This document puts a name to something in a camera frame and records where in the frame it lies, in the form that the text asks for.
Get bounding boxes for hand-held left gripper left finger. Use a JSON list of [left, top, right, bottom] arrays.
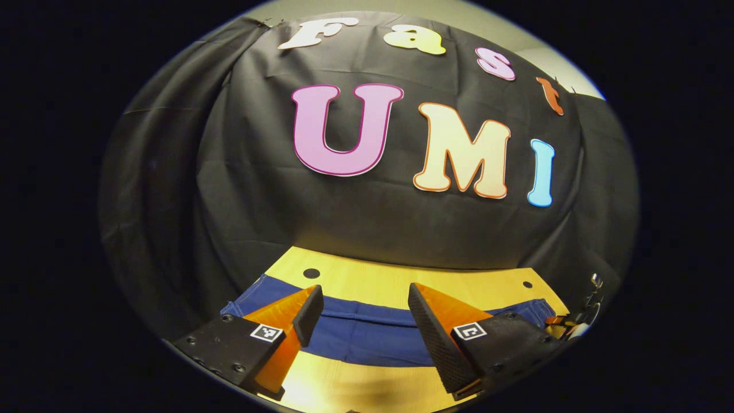
[[172, 284, 325, 402]]

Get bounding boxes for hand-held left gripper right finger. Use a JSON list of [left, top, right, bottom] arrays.
[[407, 282, 565, 402]]

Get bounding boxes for blue denim jeans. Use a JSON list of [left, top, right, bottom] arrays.
[[221, 274, 557, 368]]

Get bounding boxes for black backdrop cloth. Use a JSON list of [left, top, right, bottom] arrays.
[[97, 11, 640, 345]]

